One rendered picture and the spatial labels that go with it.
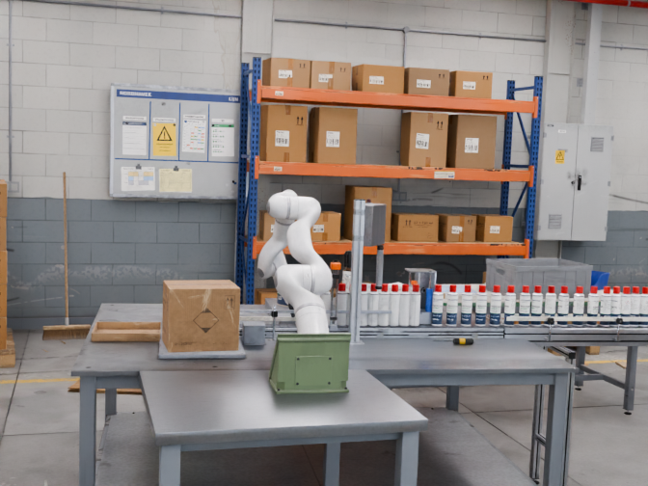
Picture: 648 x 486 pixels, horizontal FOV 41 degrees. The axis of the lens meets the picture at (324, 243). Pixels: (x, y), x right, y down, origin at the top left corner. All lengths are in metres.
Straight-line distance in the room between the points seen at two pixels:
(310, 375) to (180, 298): 0.76
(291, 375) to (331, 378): 0.15
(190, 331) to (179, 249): 4.70
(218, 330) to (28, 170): 4.81
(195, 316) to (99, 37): 4.97
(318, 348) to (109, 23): 5.62
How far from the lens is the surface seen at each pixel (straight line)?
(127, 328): 4.27
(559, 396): 3.94
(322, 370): 3.21
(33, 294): 8.40
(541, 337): 4.48
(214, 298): 3.70
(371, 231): 3.99
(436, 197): 9.01
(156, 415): 2.96
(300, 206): 3.70
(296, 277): 3.43
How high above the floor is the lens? 1.70
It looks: 6 degrees down
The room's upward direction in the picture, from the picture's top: 2 degrees clockwise
